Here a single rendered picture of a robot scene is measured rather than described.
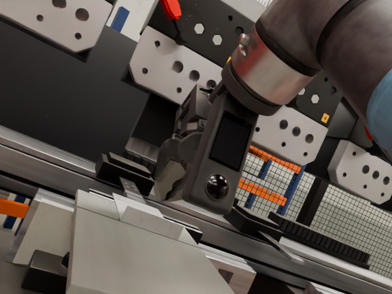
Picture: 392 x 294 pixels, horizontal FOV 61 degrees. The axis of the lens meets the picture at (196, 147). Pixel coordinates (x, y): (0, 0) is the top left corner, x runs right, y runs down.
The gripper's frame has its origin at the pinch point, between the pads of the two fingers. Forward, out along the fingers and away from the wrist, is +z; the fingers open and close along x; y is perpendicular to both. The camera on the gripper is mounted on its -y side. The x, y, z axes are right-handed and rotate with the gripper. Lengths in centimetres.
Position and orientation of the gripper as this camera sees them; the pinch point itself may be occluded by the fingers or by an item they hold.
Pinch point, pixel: (164, 199)
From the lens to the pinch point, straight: 45.0
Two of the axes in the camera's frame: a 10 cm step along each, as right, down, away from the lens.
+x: -8.5, -3.9, -3.4
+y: 0.3, -6.9, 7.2
